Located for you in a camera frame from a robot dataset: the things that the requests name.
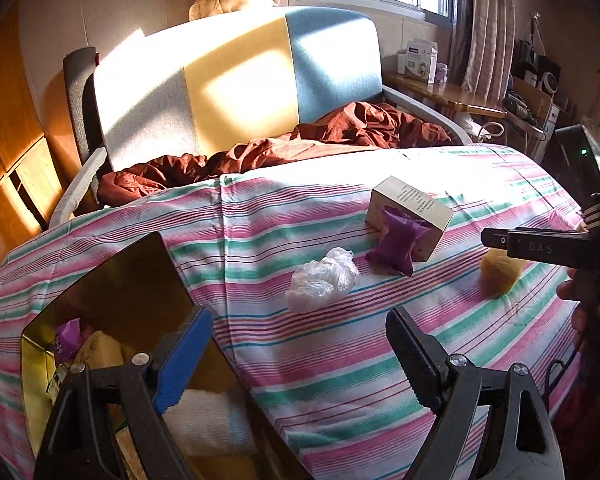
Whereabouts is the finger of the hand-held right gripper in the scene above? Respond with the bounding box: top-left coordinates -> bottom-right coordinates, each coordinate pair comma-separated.
480,227 -> 588,266

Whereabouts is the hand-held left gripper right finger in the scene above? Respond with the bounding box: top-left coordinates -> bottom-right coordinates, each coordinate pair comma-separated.
385,306 -> 566,480

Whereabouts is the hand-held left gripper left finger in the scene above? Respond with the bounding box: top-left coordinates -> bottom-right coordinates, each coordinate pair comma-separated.
34,305 -> 214,480

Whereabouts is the small yellow sponge block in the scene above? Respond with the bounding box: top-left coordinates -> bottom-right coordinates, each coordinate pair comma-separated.
480,252 -> 526,294

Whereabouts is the white sock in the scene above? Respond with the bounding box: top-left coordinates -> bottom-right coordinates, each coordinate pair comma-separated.
162,389 -> 259,459

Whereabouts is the large yellow wedge sponge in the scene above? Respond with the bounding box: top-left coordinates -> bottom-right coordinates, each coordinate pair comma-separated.
75,330 -> 131,367

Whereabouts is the maroon gift box gold interior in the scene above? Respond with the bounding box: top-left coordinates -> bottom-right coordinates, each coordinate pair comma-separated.
20,232 -> 286,480

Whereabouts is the purple snack packet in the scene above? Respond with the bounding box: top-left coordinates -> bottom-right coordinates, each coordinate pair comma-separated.
365,205 -> 432,277
55,319 -> 84,361

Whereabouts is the person's right hand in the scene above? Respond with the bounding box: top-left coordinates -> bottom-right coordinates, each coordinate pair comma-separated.
555,271 -> 600,335

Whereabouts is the striped bed sheet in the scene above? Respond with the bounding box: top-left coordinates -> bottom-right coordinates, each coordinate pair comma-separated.
0,142 -> 588,480

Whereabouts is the cluttered shelf unit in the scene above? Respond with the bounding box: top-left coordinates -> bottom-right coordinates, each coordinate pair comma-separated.
504,14 -> 577,162

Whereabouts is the crumpled clear plastic bag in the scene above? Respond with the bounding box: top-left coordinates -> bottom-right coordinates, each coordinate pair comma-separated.
285,247 -> 361,314

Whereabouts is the beige printed carton box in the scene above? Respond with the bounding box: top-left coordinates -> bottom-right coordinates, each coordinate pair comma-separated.
365,176 -> 455,262

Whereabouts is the wooden side desk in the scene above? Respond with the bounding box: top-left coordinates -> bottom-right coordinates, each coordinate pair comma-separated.
382,70 -> 509,122

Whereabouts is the striped brown curtain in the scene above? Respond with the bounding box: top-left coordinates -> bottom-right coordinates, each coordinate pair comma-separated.
450,0 -> 519,107

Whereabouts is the white product box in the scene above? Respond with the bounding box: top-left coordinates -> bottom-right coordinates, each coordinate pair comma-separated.
397,40 -> 439,84

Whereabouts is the red-brown duvet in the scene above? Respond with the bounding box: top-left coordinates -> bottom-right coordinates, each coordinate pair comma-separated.
97,101 -> 453,206

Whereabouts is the wooden wardrobe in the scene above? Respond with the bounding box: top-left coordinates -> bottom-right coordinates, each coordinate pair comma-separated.
0,0 -> 81,281

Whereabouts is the grey mesh chair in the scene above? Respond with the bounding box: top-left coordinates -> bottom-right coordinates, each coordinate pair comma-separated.
62,46 -> 104,171

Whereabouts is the padded bed headboard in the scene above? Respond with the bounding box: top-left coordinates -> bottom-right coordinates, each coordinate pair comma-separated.
94,6 -> 384,172

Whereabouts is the white cable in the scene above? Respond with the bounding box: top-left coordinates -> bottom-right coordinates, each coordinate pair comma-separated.
471,120 -> 507,145

